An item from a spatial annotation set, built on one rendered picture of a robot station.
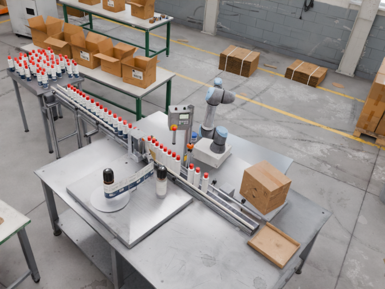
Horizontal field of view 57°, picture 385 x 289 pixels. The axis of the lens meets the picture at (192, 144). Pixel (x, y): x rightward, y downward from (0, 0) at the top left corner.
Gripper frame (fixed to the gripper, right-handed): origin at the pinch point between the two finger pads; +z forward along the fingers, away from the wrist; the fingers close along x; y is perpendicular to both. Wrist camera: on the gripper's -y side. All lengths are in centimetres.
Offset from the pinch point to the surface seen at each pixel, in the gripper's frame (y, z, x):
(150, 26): -189, 155, 215
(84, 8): -335, 162, 239
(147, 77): -104, 44, 39
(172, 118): -17, -67, -65
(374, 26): 195, 228, 352
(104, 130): -101, -7, -64
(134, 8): -233, 157, 250
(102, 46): -177, 39, 70
